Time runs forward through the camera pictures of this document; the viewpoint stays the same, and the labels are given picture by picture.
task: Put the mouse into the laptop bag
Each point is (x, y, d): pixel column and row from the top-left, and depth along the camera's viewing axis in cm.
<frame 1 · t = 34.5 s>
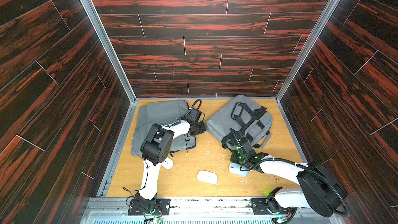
left hand: (207, 130, 101), fingers closed
right hand: (233, 154, 92), fingers closed
middle grey laptop sleeve: (165, 112, 104), point 8 cm above the table
right grey bag with straps: (251, 118, 103), point 6 cm above the table
left white mouse: (168, 163, 88), point 2 cm above the table
middle white mouse: (208, 177, 83), point 2 cm above the table
light blue mouse: (234, 168, 85), point 3 cm above the table

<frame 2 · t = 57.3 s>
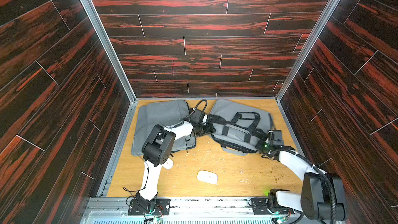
left hand: (214, 131, 98), fingers open
right hand: (261, 145, 92), fingers closed
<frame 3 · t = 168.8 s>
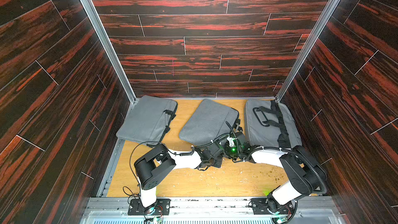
left hand: (221, 161, 88), fingers closed
right hand: (220, 150, 93), fingers closed
middle grey laptop sleeve: (208, 123, 102), point 5 cm above the table
right grey bag with straps: (268, 123, 98), point 8 cm above the table
left grey laptop bag: (148, 122, 105), point 3 cm above the table
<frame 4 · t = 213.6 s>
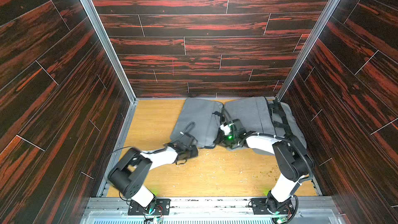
left hand: (197, 152, 92), fingers open
right hand: (216, 140, 94), fingers closed
left grey laptop bag: (207, 125, 102), point 5 cm above the table
